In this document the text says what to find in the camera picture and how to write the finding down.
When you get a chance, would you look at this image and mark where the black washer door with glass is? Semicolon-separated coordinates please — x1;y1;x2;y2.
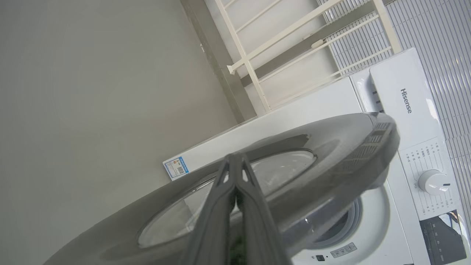
42;112;401;265

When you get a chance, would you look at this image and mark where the grey rubber door gasket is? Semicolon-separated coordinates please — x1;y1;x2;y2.
313;199;363;249

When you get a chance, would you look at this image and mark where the grey warning label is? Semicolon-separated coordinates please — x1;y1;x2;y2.
330;243;357;258

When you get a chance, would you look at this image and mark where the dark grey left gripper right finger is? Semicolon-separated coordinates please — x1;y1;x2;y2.
235;154;292;265

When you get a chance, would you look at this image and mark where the blue energy label sticker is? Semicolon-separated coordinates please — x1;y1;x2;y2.
164;156;189;180

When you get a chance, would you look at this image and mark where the white control knob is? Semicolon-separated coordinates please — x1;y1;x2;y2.
418;169;451;195

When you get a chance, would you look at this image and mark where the white front-load washing machine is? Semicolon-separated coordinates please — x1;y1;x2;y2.
163;48;471;265

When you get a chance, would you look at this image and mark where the white metal rack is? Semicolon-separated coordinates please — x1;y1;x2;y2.
215;0;402;113

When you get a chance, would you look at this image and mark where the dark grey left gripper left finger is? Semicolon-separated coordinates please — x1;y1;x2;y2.
180;154;239;265

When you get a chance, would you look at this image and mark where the black display panel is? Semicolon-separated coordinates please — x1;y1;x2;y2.
419;210;468;265

